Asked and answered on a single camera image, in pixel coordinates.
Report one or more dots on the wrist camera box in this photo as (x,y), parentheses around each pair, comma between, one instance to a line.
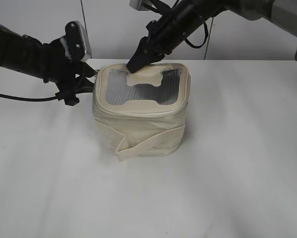
(140,5)
(77,41)

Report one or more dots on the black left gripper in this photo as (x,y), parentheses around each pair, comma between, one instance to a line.
(66,72)

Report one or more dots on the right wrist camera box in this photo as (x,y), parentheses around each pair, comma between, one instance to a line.
(140,5)

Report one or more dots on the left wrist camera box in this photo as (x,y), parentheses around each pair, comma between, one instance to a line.
(77,41)

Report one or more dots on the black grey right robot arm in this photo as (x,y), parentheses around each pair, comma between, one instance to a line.
(282,13)

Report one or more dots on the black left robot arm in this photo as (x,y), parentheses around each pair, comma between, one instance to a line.
(23,54)

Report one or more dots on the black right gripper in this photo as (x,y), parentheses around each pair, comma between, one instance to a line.
(175,26)

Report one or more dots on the cream canvas zipper bag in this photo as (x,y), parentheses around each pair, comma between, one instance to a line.
(142,113)

